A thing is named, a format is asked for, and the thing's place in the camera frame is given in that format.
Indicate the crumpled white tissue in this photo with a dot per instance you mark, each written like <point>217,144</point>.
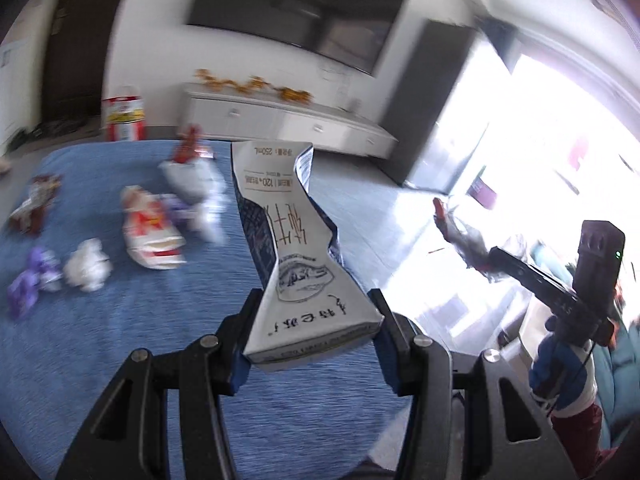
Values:
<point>87,265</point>

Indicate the crushed white blue milk carton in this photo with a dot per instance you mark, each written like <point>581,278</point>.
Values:
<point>300,270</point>

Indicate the small purple wrapper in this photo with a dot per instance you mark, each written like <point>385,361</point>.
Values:
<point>181,208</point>

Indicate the white plastic bag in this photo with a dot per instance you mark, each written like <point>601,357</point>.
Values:
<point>192,177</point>

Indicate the purple candy wrapper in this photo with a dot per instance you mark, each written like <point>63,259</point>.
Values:
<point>31,280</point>

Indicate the dark brown door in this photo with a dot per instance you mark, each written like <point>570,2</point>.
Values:
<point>75,60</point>

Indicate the cardboard box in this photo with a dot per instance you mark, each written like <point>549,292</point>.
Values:
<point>532,330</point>

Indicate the white television cabinet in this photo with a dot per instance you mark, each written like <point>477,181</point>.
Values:
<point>280,122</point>

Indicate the brown snack wrapper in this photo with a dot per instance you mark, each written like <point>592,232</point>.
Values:
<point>34,205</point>

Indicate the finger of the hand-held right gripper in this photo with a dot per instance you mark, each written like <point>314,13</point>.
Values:
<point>535,275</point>

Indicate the person's right forearm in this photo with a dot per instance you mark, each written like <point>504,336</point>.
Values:
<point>565,385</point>

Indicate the silver red snack wrapper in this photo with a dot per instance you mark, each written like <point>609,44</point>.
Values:
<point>465,242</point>

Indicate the teal sofa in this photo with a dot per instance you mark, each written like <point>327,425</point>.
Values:
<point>620,385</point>

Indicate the black wall television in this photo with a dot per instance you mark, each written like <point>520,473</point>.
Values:
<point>300,5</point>

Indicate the blue carpet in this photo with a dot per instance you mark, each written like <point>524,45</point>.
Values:
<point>150,310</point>

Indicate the crumpled white paper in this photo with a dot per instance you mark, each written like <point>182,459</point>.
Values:
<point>209,221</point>

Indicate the red white paper bucket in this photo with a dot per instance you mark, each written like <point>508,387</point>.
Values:
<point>123,115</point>

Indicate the orange white snack bag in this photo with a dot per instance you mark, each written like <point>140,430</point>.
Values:
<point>150,230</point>

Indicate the purple box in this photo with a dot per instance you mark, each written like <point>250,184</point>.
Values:
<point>481,192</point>

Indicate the tall grey cabinet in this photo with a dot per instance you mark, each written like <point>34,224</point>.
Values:
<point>430,105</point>

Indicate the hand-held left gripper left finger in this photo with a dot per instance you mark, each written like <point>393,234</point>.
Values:
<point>238,370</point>

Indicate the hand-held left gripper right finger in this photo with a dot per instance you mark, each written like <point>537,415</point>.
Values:
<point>389,365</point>

